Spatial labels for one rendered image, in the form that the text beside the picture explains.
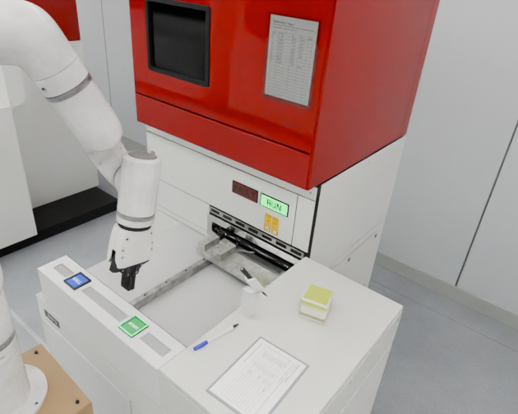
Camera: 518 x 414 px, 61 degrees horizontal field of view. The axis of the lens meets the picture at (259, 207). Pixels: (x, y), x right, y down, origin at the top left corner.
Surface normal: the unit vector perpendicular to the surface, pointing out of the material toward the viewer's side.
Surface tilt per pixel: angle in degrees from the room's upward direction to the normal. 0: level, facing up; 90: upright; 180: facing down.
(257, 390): 0
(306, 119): 90
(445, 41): 90
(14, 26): 74
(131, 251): 91
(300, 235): 90
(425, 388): 0
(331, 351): 0
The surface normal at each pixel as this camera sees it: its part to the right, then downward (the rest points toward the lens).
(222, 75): -0.63, 0.34
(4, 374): 0.82, 0.32
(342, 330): 0.07, -0.86
